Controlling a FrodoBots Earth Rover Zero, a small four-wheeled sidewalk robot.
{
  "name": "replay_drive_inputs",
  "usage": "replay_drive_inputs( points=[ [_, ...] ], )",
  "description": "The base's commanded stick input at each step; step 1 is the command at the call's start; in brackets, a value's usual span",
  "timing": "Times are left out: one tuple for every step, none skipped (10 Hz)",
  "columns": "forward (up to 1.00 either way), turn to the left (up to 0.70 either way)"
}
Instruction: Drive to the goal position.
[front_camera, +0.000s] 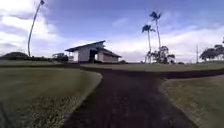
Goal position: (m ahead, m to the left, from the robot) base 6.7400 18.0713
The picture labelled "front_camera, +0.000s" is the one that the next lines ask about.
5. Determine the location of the grass lawn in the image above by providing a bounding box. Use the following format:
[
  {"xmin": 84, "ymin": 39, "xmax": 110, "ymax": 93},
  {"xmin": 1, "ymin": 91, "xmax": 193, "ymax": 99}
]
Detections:
[
  {"xmin": 79, "ymin": 60, "xmax": 224, "ymax": 73},
  {"xmin": 0, "ymin": 67, "xmax": 103, "ymax": 128},
  {"xmin": 0, "ymin": 59, "xmax": 63, "ymax": 67},
  {"xmin": 159, "ymin": 74, "xmax": 224, "ymax": 128}
]

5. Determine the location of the white building with dark roof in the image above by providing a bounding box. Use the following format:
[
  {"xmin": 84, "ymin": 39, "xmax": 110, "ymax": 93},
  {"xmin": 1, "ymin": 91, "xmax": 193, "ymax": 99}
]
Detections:
[{"xmin": 64, "ymin": 40, "xmax": 123, "ymax": 64}]

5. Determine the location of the group of trees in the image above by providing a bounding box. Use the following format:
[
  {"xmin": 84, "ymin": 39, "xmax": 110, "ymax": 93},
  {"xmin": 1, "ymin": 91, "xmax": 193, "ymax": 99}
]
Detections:
[{"xmin": 199, "ymin": 43, "xmax": 224, "ymax": 62}]

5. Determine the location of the clump of small trees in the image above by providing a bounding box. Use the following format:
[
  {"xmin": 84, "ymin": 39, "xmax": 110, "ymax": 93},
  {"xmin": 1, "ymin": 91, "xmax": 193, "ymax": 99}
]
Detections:
[{"xmin": 144, "ymin": 45, "xmax": 176, "ymax": 65}]

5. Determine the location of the dark hedge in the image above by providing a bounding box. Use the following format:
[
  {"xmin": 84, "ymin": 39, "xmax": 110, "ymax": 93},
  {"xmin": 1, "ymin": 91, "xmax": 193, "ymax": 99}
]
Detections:
[{"xmin": 0, "ymin": 51, "xmax": 70, "ymax": 63}]

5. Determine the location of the tall leaning palm tree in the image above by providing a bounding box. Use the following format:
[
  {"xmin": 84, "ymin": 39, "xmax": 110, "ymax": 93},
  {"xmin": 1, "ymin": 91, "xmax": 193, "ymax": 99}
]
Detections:
[{"xmin": 27, "ymin": 0, "xmax": 46, "ymax": 58}]

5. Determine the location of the dark asphalt path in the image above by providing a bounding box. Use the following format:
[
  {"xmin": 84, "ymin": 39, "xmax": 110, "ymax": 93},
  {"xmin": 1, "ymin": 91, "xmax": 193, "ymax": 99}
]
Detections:
[{"xmin": 0, "ymin": 63, "xmax": 224, "ymax": 128}]

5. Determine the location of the pole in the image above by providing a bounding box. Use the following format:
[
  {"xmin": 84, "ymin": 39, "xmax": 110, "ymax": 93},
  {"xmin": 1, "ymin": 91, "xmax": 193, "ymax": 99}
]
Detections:
[{"xmin": 195, "ymin": 45, "xmax": 200, "ymax": 64}]

